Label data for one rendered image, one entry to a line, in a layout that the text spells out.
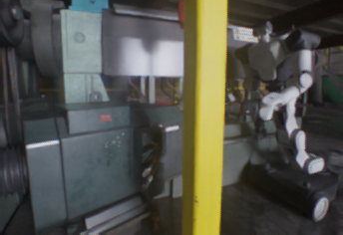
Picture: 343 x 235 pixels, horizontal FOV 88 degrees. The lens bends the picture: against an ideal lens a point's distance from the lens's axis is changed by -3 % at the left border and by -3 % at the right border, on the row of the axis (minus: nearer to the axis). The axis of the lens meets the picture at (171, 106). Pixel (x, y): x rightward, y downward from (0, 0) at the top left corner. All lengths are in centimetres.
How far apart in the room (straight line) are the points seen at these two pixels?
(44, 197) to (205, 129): 60
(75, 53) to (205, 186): 120
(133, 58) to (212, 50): 96
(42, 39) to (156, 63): 75
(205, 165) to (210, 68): 29
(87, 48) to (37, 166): 92
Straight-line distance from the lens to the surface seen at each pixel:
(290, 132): 167
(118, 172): 88
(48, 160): 77
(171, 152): 102
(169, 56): 151
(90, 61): 145
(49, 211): 85
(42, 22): 141
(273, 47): 136
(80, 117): 75
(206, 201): 65
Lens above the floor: 96
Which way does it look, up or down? 7 degrees down
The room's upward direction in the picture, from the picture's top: straight up
